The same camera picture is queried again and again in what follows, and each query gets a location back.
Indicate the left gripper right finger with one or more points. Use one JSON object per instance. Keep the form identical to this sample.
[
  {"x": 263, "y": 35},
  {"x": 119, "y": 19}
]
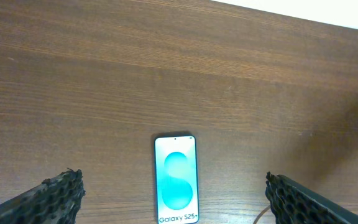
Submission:
[{"x": 293, "y": 203}]

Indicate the blue screen smartphone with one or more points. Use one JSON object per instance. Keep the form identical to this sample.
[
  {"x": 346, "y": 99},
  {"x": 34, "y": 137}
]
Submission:
[{"x": 176, "y": 178}]

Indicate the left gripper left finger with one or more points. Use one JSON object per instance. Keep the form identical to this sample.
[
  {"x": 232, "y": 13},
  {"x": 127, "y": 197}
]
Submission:
[{"x": 54, "y": 201}]

